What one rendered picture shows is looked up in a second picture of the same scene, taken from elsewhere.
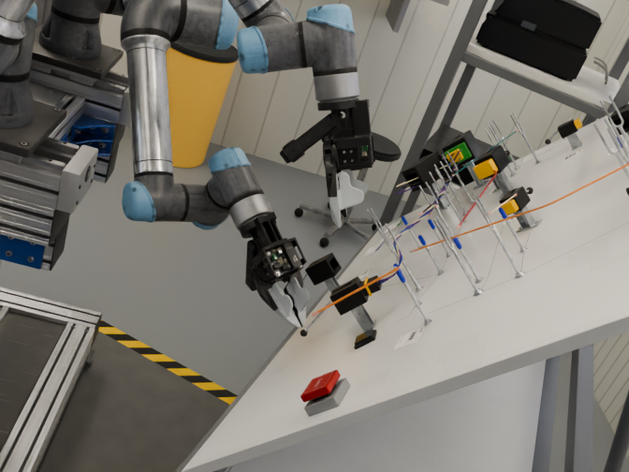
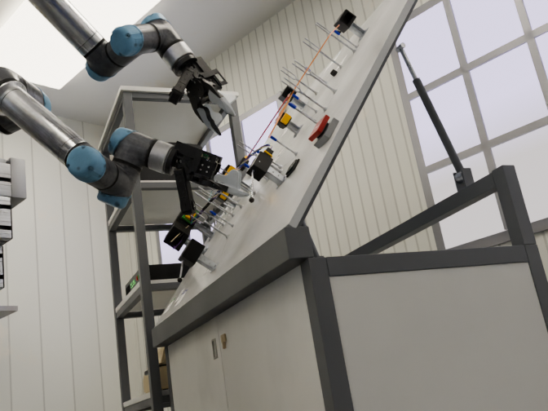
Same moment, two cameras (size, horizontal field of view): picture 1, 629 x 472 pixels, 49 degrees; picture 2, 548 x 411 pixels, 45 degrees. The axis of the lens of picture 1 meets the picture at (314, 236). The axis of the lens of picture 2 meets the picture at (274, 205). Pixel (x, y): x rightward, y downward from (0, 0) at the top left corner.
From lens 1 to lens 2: 1.51 m
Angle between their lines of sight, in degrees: 58
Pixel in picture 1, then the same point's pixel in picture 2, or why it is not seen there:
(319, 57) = (166, 35)
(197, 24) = (33, 92)
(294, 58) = (155, 36)
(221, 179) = (131, 139)
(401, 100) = not seen: outside the picture
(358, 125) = (205, 68)
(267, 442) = (325, 155)
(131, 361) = not seen: outside the picture
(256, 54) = (136, 33)
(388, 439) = not seen: hidden behind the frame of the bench
